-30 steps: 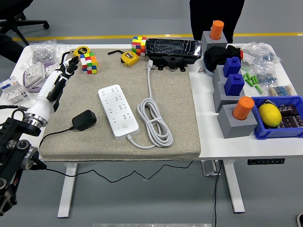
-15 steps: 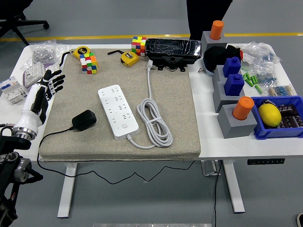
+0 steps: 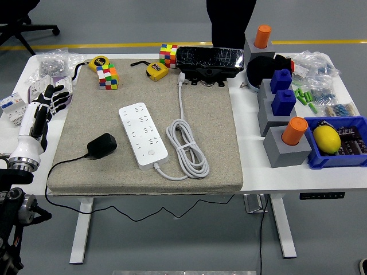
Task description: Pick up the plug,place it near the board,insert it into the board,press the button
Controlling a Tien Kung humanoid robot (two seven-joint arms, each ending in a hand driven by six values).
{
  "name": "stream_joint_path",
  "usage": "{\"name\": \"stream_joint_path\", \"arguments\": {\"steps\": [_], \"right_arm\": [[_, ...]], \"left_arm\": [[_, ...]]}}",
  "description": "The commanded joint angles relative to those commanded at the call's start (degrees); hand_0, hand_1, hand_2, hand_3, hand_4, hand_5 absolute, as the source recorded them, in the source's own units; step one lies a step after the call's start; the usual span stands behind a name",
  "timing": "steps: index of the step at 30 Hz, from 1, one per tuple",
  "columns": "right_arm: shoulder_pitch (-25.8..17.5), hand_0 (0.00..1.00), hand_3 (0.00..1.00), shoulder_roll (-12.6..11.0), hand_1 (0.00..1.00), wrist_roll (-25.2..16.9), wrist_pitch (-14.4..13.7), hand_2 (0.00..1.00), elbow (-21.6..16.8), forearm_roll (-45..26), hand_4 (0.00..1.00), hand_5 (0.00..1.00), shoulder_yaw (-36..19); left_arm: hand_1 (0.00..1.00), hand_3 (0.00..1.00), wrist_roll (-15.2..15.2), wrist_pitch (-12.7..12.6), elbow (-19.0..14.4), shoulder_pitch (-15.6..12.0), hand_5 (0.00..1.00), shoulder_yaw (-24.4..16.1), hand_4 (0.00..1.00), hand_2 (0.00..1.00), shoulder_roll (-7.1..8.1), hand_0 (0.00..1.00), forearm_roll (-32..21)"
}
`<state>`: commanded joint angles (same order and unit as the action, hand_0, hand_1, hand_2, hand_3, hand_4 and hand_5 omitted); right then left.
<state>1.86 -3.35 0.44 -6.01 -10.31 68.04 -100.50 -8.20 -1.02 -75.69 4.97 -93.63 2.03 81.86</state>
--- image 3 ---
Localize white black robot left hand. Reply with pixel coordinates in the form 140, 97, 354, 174
10, 84, 71, 164

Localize black power adapter plug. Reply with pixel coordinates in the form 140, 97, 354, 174
87, 132, 118, 160

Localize white power strip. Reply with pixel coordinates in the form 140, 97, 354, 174
118, 102, 169, 171

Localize white circuit breaker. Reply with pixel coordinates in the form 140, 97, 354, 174
0, 92, 31, 127

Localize purple plastic tray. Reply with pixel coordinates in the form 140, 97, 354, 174
27, 74, 74, 111

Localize clear bag of screws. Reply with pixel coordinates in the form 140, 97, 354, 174
27, 48, 87, 85

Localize colourful puzzle cube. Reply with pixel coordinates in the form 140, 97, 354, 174
96, 63, 120, 91
159, 44, 178, 69

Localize yellow tape measure black label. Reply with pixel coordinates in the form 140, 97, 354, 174
71, 56, 112, 84

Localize black office chair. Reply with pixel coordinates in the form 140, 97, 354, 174
0, 0, 61, 57

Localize white table leg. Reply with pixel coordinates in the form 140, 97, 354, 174
269, 194, 298, 259
69, 197, 95, 265

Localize yellow tape measure silver clip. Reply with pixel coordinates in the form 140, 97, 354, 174
146, 62, 169, 83

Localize grey-brown fabric mat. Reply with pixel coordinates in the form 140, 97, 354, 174
46, 58, 244, 197

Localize black device in plastic film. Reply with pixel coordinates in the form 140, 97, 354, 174
175, 46, 245, 88

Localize person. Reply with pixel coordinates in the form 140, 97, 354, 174
205, 0, 257, 50

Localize white blue plastic object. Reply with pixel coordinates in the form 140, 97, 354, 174
247, 77, 262, 94

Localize grey square holder block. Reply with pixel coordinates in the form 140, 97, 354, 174
263, 125, 313, 169
257, 78, 293, 101
243, 37, 276, 65
257, 97, 298, 137

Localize silver box under table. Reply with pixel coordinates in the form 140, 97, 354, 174
243, 194, 270, 214

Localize black cloth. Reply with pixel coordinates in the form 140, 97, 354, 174
246, 53, 295, 87

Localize orange cylinder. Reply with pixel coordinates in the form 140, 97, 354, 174
281, 116, 309, 147
253, 24, 272, 49

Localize blue square peg block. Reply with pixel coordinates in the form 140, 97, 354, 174
271, 89, 297, 117
270, 68, 293, 95

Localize large clear parts bag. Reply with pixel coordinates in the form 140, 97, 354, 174
291, 50, 343, 89

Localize clear bag blue components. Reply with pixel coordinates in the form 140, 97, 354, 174
309, 85, 337, 105

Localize yellow lemon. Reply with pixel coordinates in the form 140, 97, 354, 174
312, 125, 342, 152

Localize black table control panel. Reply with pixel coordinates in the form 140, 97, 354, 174
299, 191, 346, 201

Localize blue plastic bin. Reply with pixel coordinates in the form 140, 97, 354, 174
303, 115, 367, 170

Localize clear bag of resistors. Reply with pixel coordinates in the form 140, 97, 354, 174
323, 101, 360, 117

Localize dark brown cylinders pack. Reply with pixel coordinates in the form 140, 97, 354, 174
335, 125, 367, 157

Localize white wall socket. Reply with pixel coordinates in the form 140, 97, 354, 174
53, 76, 73, 94
29, 76, 55, 101

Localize thin black adapter cord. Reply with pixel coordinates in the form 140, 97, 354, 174
45, 154, 236, 223

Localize white power strip cord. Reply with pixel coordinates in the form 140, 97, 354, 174
154, 72, 210, 181

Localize black table power cable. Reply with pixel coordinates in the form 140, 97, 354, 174
259, 194, 270, 275

